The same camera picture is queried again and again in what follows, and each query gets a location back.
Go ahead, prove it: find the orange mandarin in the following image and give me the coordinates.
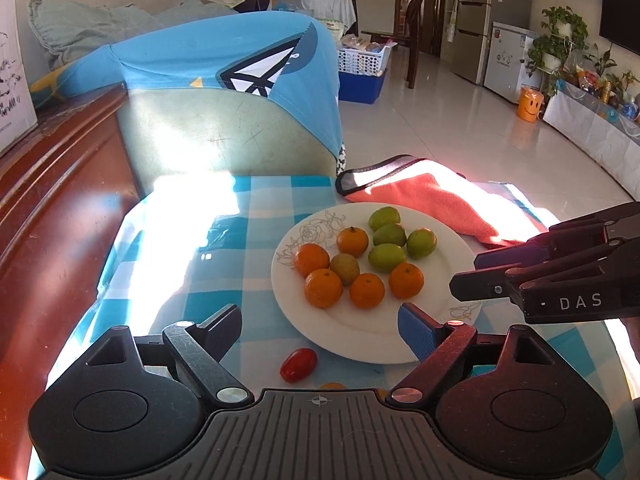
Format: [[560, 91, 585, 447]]
[[388, 262, 425, 300], [336, 226, 369, 258], [349, 273, 385, 310], [304, 269, 344, 309], [293, 243, 330, 278]]

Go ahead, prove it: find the red cherry tomato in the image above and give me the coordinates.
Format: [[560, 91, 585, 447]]
[[280, 348, 318, 384]]

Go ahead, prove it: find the yellow orange jujube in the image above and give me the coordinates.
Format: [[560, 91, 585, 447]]
[[320, 382, 346, 390]]

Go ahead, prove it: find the yellow green jujube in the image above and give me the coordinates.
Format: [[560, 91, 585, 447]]
[[330, 252, 360, 287]]

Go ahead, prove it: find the person right hand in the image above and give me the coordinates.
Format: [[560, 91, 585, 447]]
[[619, 316, 640, 401]]

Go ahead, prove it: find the white floral plate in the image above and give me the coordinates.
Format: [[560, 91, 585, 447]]
[[271, 203, 480, 364]]

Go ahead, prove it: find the blue checkered tablecloth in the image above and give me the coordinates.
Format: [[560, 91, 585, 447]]
[[46, 174, 639, 479]]

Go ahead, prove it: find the red fleece cloth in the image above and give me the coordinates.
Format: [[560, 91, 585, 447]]
[[335, 154, 547, 248]]

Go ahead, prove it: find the white tv cabinet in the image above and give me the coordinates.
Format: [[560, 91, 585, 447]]
[[542, 79, 640, 200]]

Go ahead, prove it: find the orange smiley bucket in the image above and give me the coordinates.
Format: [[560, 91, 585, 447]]
[[516, 87, 544, 122]]

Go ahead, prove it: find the small white freezer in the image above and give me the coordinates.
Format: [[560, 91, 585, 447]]
[[484, 22, 541, 104]]

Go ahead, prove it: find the green sofa armrest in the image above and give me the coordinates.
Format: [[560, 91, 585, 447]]
[[117, 89, 337, 195]]

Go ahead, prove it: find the potted green plant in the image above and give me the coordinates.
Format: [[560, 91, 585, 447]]
[[526, 6, 589, 98]]

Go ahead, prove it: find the black television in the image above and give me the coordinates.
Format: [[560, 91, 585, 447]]
[[599, 0, 640, 55]]

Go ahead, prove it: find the blue storage bin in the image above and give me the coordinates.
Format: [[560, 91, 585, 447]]
[[338, 72, 386, 104]]

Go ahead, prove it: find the white plastic basket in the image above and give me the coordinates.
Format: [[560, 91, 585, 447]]
[[337, 42, 397, 77]]

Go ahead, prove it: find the grey refrigerator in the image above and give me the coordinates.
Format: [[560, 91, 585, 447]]
[[450, 0, 533, 84]]

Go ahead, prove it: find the white milk carton box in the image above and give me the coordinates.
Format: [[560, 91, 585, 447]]
[[0, 0, 37, 153]]

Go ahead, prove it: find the blue sailboat blanket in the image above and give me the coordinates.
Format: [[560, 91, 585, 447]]
[[30, 11, 343, 156]]

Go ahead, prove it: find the grey green pillow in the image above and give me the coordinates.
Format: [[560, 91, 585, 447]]
[[28, 0, 236, 70]]

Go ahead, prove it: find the white clothed dining table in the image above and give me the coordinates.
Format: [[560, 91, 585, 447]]
[[270, 0, 358, 34]]

